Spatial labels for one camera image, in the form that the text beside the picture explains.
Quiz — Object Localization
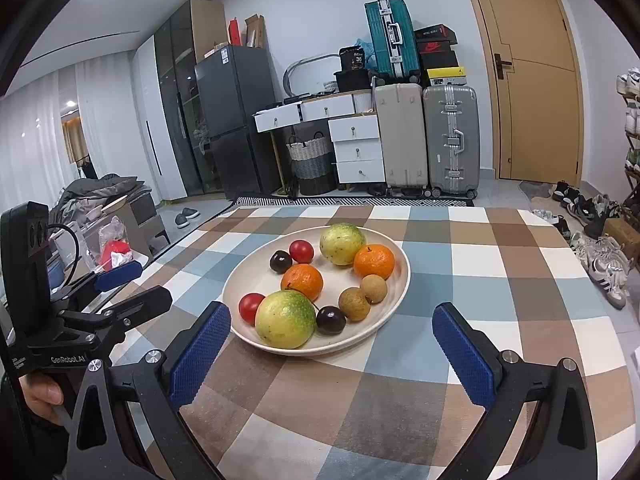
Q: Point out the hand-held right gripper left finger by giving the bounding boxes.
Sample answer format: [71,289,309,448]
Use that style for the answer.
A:
[65,301,233,480]

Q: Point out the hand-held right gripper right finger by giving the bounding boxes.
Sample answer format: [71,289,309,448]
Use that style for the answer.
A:
[431,302,598,480]

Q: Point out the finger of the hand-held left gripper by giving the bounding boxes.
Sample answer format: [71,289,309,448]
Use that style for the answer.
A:
[49,260,143,312]
[60,285,174,343]

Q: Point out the small red tomato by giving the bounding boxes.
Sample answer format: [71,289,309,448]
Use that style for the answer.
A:
[238,292,267,326]

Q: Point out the cream round plate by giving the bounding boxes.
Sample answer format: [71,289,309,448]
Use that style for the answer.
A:
[221,226,412,357]

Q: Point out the brown longan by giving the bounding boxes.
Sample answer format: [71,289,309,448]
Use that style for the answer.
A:
[359,274,389,305]
[338,286,372,322]

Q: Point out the orange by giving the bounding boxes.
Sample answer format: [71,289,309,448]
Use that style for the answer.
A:
[280,263,324,301]

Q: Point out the person's left hand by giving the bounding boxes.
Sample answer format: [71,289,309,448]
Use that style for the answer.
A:
[20,375,68,426]

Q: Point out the clear plastic bag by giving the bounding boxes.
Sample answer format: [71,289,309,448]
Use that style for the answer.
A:
[97,216,136,271]

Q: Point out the pile of grey clothes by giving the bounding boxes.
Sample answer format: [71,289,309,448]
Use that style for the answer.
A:
[52,172,151,221]

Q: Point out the tangerine with stem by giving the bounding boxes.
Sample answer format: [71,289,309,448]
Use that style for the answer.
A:
[353,243,396,281]

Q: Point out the white wardrobe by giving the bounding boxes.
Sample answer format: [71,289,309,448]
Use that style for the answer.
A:
[131,35,188,201]

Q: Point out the white curtain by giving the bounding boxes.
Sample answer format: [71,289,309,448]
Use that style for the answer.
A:
[0,67,83,211]

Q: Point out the scattered pile of shoes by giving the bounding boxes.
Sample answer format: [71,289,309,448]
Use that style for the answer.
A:
[530,180,636,311]

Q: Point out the grey floor mat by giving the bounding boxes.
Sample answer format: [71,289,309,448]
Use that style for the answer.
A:
[517,180,556,202]

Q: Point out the dark glass cabinet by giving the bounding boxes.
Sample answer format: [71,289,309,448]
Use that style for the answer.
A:
[152,0,228,198]

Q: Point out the dark grey refrigerator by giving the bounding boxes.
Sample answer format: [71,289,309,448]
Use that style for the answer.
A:
[194,44,283,201]

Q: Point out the brown cardboard box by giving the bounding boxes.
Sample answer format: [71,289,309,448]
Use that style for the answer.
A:
[602,217,640,256]

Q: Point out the woven laundry basket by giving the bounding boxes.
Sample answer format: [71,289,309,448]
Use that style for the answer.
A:
[286,131,335,196]

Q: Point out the silver suitcase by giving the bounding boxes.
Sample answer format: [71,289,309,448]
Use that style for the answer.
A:
[422,85,481,200]

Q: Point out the beige suitcase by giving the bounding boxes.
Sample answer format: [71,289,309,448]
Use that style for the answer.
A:
[374,82,430,196]

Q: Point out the white drawer desk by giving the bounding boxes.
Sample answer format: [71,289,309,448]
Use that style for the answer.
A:
[253,89,386,184]

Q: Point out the yellow and black shoe box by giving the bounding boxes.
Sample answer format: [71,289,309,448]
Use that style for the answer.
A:
[426,66,468,88]

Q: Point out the wooden door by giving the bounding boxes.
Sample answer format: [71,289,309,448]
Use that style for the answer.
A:
[456,0,586,183]

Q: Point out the plain black shoe box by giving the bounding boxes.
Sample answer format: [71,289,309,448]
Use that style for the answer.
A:
[420,51,460,71]

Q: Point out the black storage box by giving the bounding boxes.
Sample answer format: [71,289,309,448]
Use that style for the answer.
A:
[334,69,373,93]

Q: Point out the rows of racked sneakers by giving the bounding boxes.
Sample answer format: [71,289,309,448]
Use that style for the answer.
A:
[614,67,640,171]

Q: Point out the red and black shoe box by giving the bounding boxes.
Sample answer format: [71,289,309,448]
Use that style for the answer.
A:
[417,40,458,56]

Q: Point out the black printed bag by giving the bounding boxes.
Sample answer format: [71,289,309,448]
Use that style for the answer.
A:
[339,46,368,72]

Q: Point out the blue plastic bag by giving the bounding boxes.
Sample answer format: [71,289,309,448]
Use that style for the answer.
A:
[355,37,376,71]

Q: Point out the teal suitcase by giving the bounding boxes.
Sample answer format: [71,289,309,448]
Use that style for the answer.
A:
[364,0,422,81]

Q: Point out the black cable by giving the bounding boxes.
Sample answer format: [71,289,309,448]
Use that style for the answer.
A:
[46,223,81,291]

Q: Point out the oval metal frame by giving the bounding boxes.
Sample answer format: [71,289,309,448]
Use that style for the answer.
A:
[282,53,341,98]

